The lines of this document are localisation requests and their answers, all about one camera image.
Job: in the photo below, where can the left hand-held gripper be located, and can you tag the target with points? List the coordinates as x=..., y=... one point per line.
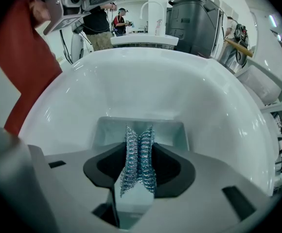
x=68, y=21

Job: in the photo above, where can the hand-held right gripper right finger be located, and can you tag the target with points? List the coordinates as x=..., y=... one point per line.
x=199, y=203

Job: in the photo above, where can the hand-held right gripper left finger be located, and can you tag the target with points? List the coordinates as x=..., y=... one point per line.
x=77, y=203

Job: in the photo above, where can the steel wool scrubber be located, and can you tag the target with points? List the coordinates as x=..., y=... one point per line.
x=139, y=159

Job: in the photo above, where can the person's left forearm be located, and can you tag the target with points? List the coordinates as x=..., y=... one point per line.
x=41, y=12

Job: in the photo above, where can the white arched faucet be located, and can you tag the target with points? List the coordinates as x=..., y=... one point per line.
x=153, y=3

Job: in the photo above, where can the white rounded appliance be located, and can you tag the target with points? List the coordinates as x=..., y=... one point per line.
x=77, y=45

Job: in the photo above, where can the pink spray bottle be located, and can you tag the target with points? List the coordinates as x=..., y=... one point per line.
x=158, y=29

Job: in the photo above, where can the large black machine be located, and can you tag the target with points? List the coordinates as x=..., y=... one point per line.
x=192, y=25

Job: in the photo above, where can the white sink basin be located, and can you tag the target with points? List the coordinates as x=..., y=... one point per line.
x=143, y=86

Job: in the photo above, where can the person in red sleeve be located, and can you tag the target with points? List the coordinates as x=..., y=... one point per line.
x=22, y=64

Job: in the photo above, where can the white office chair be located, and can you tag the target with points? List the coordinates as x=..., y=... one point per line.
x=265, y=86

